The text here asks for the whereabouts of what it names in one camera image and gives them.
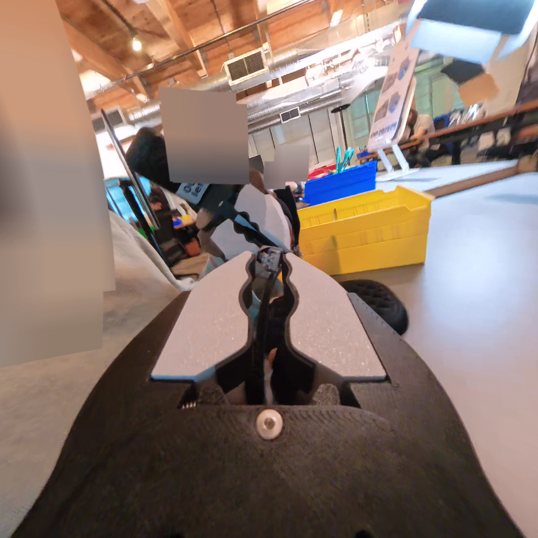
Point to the white light panel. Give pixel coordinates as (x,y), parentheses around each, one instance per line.
(462,29)

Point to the ceiling light bulb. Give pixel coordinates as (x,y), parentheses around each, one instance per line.
(136,43)

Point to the printed instruction board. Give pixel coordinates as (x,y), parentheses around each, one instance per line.
(393,96)

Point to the white ceiling air vent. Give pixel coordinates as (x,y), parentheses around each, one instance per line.
(246,67)

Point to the person's grey shirt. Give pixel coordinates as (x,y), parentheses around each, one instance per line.
(138,260)

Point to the blue plastic bin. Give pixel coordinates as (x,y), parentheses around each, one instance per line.
(340,185)

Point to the silver flexible air duct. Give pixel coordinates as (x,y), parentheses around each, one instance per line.
(294,75)

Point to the black round textured pad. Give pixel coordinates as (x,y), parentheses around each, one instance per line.
(378,302)

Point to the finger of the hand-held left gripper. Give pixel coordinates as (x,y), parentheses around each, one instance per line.
(271,218)
(235,243)

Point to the black foam microphone on boom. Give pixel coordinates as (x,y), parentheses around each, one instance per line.
(147,155)

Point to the small ceiling air vent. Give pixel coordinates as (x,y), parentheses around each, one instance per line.
(290,114)

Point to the person's left hand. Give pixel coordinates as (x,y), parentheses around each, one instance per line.
(206,241)

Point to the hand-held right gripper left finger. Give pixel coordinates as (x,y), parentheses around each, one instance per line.
(210,323)

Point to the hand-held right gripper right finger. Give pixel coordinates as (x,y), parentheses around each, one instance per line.
(332,332)

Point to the yellow plastic bin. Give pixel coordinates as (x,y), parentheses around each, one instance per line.
(361,235)

